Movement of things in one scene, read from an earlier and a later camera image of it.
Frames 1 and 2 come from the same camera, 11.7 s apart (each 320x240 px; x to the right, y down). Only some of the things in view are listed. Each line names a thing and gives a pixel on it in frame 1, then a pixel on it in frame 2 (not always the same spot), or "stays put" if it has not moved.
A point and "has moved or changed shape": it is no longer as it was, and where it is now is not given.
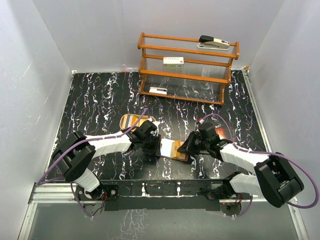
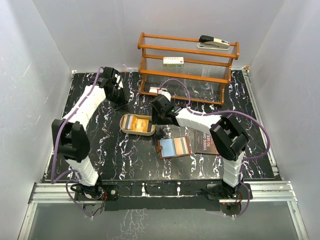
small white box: [158, 90] stays put
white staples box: [175, 61] stays put
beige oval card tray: [127, 121] stays put
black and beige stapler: [206, 42] stays put
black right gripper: [186, 146] → [156, 120]
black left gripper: [155, 150] → [123, 104]
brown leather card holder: [168, 148] has moved or changed shape
